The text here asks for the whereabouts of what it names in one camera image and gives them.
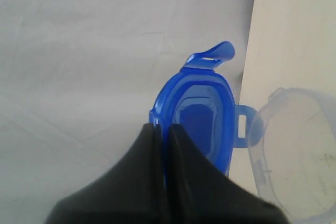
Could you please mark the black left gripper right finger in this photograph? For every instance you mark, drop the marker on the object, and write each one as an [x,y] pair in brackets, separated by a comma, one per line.
[199,193]

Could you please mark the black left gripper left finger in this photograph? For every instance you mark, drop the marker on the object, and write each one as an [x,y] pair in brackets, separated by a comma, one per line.
[132,191]

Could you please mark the blue plastic container lid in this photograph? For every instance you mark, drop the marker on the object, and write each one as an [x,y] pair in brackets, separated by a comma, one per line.
[202,102]

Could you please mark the clear plastic tall container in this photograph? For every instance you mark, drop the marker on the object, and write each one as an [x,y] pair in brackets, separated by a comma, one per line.
[291,143]

